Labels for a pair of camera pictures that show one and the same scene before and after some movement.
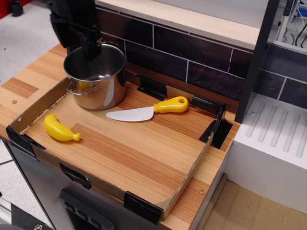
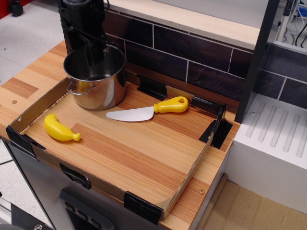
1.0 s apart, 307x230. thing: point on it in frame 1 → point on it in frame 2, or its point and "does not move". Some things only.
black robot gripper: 64,15 → 85,20
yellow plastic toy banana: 57,130 does not move
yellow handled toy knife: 178,104 does not move
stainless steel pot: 98,84 does not move
